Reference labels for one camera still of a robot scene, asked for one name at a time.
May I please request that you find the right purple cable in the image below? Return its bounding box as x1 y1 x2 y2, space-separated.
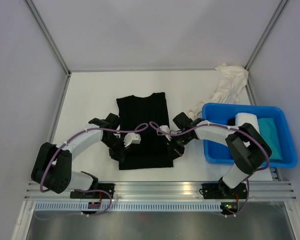
149 121 271 218

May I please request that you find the aluminium mounting rail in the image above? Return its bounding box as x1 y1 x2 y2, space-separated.
23 181 297 202

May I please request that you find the rolled teal t-shirt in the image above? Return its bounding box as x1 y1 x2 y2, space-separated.
258 118 283 162

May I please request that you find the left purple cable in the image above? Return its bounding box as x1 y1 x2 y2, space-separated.
39 123 149 221

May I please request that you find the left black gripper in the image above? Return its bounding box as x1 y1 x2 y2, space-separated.
101 134 131 164

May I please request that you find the blue plastic bin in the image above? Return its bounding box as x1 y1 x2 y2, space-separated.
201 103 298 168

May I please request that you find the left aluminium frame post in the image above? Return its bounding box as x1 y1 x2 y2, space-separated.
23 0 71 77

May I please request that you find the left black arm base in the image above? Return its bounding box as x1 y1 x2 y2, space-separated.
70 183 115 200

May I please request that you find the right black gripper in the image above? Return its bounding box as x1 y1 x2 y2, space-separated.
164 131 193 161

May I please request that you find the right aluminium frame post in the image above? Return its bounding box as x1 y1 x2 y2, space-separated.
244 0 290 71

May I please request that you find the rolled black t-shirt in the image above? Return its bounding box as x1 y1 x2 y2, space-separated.
227 118 236 126

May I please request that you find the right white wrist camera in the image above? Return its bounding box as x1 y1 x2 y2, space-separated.
156 125 170 136

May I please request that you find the rolled white t-shirt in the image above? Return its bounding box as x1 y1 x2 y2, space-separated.
235 112 260 133

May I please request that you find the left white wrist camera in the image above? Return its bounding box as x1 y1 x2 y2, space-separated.
123 132 141 147

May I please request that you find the purple cable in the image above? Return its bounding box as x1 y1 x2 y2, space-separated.
39 123 149 221
149 121 271 218

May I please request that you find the slotted white cable duct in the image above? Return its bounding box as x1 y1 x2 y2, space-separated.
34 201 222 212

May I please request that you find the black t-shirt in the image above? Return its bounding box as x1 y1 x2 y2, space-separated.
227 118 236 126
116 92 174 170

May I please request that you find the crumpled cream t-shirt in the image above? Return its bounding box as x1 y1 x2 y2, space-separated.
187 63 249 120

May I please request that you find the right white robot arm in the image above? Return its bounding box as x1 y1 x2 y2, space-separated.
159 112 272 198

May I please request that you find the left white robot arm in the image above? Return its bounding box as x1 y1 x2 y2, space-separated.
31 113 129 198

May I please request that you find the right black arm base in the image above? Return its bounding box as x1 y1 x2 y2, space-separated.
199 183 248 200

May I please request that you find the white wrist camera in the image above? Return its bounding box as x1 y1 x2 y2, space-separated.
123 132 141 147
156 125 170 136

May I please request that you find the aluminium frame post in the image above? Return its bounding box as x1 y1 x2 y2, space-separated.
244 0 290 71
23 0 71 77

